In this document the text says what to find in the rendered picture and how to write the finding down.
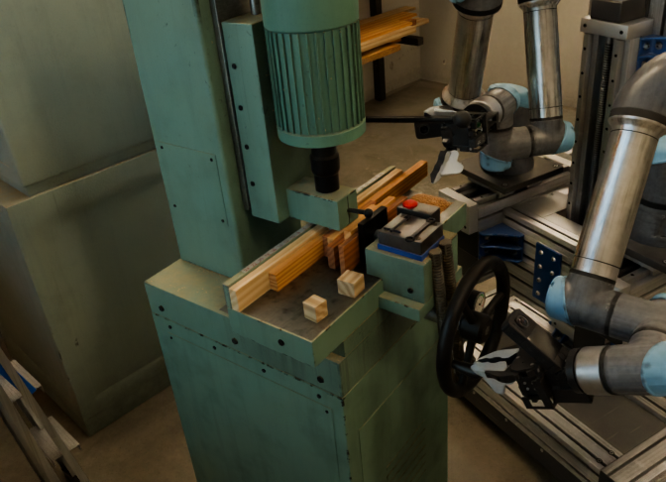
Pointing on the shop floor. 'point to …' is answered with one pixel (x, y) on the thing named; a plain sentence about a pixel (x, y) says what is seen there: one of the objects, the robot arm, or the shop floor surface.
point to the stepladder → (59, 448)
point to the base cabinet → (308, 415)
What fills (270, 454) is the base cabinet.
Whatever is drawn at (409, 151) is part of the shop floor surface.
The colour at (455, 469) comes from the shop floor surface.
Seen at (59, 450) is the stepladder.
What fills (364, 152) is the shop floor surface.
